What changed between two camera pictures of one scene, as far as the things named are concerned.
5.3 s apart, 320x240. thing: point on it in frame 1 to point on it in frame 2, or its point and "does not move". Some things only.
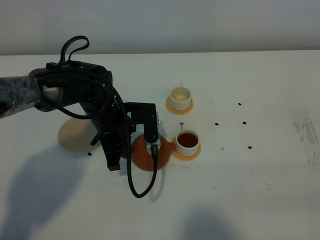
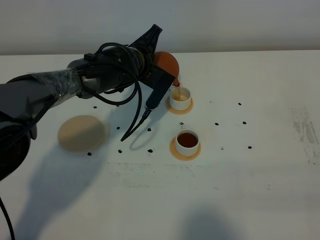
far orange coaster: (168, 106) does not move
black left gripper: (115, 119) to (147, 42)
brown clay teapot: (141, 152) to (165, 62)
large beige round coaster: (75, 135) does not move
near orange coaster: (177, 155) does not move
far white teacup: (180, 98) does not move
